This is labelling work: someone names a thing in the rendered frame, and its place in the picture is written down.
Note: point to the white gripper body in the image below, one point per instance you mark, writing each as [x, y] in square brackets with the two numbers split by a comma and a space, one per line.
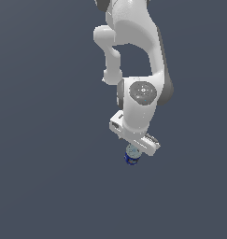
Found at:
[135, 137]

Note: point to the blue can with silver lid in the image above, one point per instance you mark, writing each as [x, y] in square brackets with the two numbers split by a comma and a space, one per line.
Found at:
[132, 155]

